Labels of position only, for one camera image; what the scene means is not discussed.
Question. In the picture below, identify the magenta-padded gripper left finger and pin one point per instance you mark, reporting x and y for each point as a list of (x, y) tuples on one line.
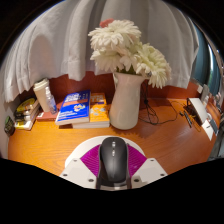
[(78, 171)]

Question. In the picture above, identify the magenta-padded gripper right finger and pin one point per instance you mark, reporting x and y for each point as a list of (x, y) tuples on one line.
[(150, 170)]

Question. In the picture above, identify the dark grey computer mouse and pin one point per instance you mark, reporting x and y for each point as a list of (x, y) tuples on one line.
[(114, 158)]

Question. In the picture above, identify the orange cover book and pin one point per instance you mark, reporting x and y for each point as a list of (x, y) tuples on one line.
[(99, 113)]

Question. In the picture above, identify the black pen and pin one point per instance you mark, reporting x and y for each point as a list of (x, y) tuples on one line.
[(188, 119)]

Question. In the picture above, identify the red-brown notebook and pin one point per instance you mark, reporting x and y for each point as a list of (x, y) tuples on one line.
[(45, 116)]

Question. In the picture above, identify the thick dark book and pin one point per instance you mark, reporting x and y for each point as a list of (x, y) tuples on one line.
[(30, 116)]

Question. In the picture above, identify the clear spray bottle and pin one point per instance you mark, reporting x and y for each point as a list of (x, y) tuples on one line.
[(51, 103)]

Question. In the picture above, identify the thin dark book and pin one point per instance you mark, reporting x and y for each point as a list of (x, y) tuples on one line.
[(28, 112)]

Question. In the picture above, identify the white laptop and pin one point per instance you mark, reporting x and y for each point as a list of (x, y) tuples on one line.
[(200, 111)]

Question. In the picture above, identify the cream tumbler cup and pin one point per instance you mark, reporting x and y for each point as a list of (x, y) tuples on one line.
[(41, 96)]

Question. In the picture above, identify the yellow cover book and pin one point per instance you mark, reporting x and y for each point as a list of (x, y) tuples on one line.
[(26, 104)]

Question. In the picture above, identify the white pleated curtain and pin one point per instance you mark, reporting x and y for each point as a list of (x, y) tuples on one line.
[(56, 43)]

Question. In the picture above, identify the white flower bouquet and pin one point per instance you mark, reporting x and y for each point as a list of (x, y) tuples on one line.
[(116, 43)]

